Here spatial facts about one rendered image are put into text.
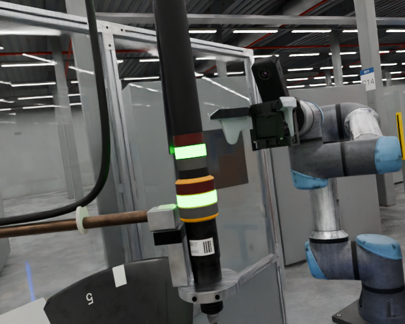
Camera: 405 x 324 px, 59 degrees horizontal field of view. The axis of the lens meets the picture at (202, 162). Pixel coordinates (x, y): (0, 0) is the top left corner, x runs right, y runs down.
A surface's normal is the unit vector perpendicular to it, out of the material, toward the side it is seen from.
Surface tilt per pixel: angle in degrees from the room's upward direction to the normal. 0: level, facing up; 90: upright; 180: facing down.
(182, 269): 90
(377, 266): 90
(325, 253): 82
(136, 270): 44
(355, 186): 90
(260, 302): 90
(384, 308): 72
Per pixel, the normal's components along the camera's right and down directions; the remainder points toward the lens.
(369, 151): -0.41, -0.25
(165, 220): -0.11, 0.07
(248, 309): 0.75, -0.07
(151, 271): 0.02, -0.70
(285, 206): 0.39, 0.00
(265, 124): -0.51, 0.12
